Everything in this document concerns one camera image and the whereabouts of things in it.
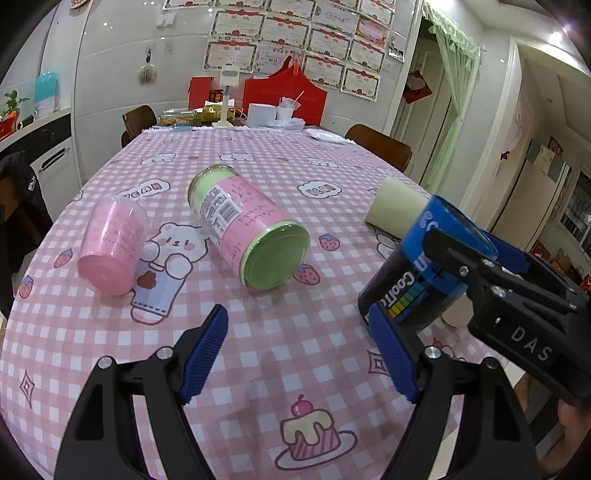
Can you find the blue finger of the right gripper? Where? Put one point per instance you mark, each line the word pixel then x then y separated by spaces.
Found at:
pixel 509 257
pixel 458 265

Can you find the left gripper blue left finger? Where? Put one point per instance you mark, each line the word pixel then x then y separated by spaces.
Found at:
pixel 101 440

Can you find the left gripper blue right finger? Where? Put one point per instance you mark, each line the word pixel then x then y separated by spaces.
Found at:
pixel 494 440

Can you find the blue black tin can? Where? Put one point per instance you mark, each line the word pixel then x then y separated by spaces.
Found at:
pixel 414 289

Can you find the white paper cup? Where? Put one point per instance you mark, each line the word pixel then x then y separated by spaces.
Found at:
pixel 459 313

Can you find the pale green cup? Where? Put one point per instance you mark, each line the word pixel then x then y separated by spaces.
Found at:
pixel 396 207

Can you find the pink plastic cup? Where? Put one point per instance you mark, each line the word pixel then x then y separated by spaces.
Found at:
pixel 112 245

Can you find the person's right hand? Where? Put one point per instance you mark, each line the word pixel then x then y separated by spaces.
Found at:
pixel 560 430

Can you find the white refrigerator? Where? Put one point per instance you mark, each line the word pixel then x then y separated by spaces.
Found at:
pixel 530 205

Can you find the pink checked tablecloth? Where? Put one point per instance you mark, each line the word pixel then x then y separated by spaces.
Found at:
pixel 299 391

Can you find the brown chair right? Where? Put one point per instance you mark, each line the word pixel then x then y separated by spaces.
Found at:
pixel 392 151

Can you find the brown chair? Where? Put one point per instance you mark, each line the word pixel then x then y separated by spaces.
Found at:
pixel 392 151
pixel 135 121

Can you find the white door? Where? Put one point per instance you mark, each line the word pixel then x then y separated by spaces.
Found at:
pixel 421 124

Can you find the red diamond door decoration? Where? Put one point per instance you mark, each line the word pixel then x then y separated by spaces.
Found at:
pixel 416 88

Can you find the green lace curtain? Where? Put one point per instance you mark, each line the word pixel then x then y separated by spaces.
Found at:
pixel 461 58

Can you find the pink green labelled jar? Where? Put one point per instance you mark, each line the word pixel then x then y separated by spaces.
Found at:
pixel 257 240

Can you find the white square box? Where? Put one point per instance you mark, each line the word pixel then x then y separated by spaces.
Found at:
pixel 261 115

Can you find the red paper crown box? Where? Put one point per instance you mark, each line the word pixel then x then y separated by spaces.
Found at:
pixel 288 82

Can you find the white desk lamp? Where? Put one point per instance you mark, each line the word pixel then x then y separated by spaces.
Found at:
pixel 229 78

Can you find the white black sideboard cabinet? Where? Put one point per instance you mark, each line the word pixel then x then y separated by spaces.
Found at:
pixel 49 149

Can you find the brown chair left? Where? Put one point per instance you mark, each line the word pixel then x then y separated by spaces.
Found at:
pixel 135 121

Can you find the potted green plant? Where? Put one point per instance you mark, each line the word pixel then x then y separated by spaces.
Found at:
pixel 12 104

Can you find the teal white humidifier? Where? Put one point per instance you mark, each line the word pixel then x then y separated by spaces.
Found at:
pixel 46 94

